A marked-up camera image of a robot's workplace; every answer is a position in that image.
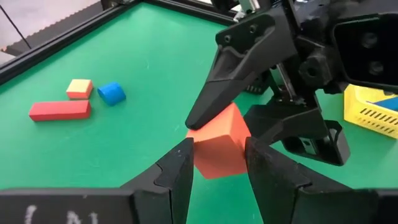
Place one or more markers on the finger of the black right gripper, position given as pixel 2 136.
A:
pixel 295 124
pixel 236 62

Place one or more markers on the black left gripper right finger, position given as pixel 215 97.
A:
pixel 280 199

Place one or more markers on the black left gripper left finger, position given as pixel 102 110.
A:
pixel 174 186

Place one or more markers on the red small cube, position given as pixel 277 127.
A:
pixel 217 149

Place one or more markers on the long blue block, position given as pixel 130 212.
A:
pixel 387 104

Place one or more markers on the blue half-cylinder block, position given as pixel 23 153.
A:
pixel 112 93

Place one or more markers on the long red block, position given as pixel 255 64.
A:
pixel 59 110

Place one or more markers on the black plastic basket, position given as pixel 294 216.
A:
pixel 258 88

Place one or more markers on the green table mat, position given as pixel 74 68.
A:
pixel 124 140

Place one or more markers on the yellow plastic basket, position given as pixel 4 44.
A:
pixel 367 115

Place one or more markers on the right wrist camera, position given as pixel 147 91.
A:
pixel 367 53

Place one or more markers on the black table frame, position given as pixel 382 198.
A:
pixel 46 51

